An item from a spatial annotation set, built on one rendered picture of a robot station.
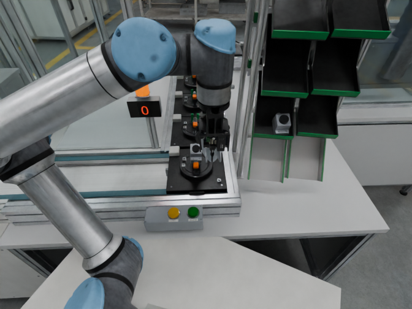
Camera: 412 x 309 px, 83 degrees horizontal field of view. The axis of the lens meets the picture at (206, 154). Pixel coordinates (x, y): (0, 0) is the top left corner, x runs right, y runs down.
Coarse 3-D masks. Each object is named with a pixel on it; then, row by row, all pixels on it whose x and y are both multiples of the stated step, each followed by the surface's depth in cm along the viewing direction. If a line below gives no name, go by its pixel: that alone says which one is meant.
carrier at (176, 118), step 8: (176, 120) 123; (184, 120) 124; (192, 120) 119; (176, 128) 119; (184, 128) 114; (192, 128) 116; (176, 136) 115; (184, 136) 115; (192, 136) 112; (176, 144) 111; (184, 144) 111
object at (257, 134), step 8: (256, 88) 84; (256, 96) 82; (264, 96) 86; (272, 96) 86; (256, 104) 81; (264, 104) 85; (272, 104) 85; (280, 104) 84; (288, 104) 84; (256, 112) 84; (264, 112) 84; (272, 112) 83; (280, 112) 83; (288, 112) 83; (256, 120) 83; (264, 120) 83; (256, 128) 82; (264, 128) 81; (272, 128) 81; (256, 136) 80; (264, 136) 79; (272, 136) 78; (280, 136) 78; (288, 136) 78
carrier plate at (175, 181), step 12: (180, 156) 105; (168, 168) 100; (216, 168) 100; (168, 180) 95; (180, 180) 95; (192, 180) 95; (204, 180) 95; (216, 180) 95; (168, 192) 92; (180, 192) 92; (216, 192) 93
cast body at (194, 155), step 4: (192, 144) 91; (196, 144) 91; (192, 148) 89; (196, 148) 89; (192, 152) 90; (196, 152) 89; (200, 152) 90; (192, 156) 91; (196, 156) 91; (200, 156) 91; (192, 160) 92; (200, 160) 92
